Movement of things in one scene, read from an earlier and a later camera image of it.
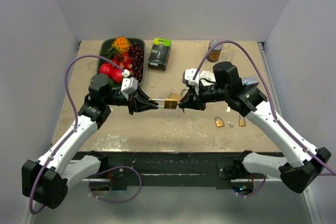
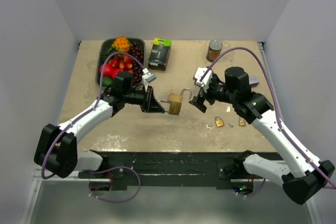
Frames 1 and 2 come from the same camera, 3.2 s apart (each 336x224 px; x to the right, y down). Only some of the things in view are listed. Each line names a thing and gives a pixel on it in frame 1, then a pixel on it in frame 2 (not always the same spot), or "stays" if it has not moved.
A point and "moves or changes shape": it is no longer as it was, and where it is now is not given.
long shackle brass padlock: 242,122 stays
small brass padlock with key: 219,121 stays
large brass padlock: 169,103 moves or changes shape
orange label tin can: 214,54 stays
